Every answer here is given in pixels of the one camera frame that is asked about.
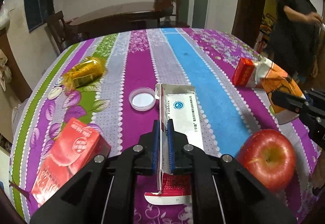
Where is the purple striped floral tablecloth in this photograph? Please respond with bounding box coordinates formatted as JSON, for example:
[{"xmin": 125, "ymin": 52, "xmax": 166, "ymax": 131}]
[{"xmin": 9, "ymin": 29, "xmax": 320, "ymax": 222}]

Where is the orange white snack bag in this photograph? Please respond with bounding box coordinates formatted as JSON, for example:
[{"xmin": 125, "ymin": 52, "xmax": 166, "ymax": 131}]
[{"xmin": 253, "ymin": 57, "xmax": 306, "ymax": 125}]

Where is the red white medicine box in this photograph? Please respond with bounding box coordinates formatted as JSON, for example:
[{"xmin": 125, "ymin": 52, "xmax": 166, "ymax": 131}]
[{"xmin": 144, "ymin": 84, "xmax": 204, "ymax": 206}]

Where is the white plastic lid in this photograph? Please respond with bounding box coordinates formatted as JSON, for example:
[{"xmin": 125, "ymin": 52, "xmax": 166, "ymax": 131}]
[{"xmin": 128, "ymin": 87, "xmax": 156, "ymax": 112}]

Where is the red apple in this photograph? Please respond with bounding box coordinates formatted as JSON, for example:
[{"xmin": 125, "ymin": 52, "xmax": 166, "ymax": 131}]
[{"xmin": 236, "ymin": 129, "xmax": 296, "ymax": 193}]

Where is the wooden chair by glass door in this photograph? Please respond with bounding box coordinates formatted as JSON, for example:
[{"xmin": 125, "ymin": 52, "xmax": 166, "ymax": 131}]
[{"xmin": 154, "ymin": 0, "xmax": 189, "ymax": 28}]

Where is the brown wooden door middle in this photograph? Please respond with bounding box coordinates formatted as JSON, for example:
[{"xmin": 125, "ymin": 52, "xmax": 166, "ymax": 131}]
[{"xmin": 232, "ymin": 0, "xmax": 265, "ymax": 48}]

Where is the yellow plastic bottle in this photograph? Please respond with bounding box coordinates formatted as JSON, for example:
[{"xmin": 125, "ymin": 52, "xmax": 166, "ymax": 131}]
[{"xmin": 62, "ymin": 56, "xmax": 106, "ymax": 90}]

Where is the dark wooden dining table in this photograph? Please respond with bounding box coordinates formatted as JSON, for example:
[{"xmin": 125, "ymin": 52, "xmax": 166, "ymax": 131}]
[{"xmin": 69, "ymin": 1, "xmax": 163, "ymax": 36}]

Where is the wooden chair by window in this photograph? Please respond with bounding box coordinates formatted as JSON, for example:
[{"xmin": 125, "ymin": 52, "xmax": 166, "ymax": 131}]
[{"xmin": 46, "ymin": 11, "xmax": 76, "ymax": 53}]

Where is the person in black clothes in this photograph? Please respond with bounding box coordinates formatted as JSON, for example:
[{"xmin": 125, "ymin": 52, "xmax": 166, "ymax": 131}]
[{"xmin": 268, "ymin": 0, "xmax": 322, "ymax": 78}]

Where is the small red carton box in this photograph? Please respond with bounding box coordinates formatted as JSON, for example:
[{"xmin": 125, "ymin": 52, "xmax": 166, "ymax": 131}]
[{"xmin": 231, "ymin": 58, "xmax": 263, "ymax": 89}]

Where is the large red carton box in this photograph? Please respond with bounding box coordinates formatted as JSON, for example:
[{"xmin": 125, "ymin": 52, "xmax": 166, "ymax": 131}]
[{"xmin": 31, "ymin": 118, "xmax": 111, "ymax": 207}]

